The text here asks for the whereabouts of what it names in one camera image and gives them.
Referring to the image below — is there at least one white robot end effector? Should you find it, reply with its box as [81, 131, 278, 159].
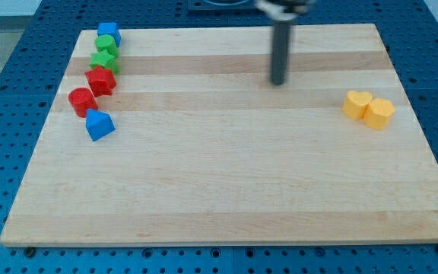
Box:
[255, 0, 316, 21]

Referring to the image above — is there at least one red star block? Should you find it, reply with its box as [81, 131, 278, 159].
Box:
[84, 65, 116, 97]

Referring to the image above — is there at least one green cylinder block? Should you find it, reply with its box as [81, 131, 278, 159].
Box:
[94, 34, 119, 57]

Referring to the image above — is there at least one red cylinder block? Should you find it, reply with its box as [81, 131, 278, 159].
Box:
[68, 88, 98, 118]

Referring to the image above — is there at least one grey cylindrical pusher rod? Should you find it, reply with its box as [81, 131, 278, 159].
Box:
[270, 20, 292, 86]

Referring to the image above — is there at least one wooden board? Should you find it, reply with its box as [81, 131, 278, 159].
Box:
[0, 24, 438, 247]

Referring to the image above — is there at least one yellow hexagon block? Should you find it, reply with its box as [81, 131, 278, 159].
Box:
[363, 98, 395, 130]

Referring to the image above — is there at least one green star block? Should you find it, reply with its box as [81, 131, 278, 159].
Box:
[89, 49, 119, 74]

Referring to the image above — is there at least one blue cube block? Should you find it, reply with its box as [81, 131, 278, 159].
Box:
[97, 22, 122, 47]

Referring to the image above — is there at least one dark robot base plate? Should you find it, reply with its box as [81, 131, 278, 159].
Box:
[186, 0, 256, 14]

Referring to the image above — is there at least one yellow heart block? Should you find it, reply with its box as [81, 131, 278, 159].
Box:
[341, 91, 373, 120]

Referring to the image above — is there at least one blue triangle block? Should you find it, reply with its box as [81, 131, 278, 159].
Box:
[85, 109, 116, 141]

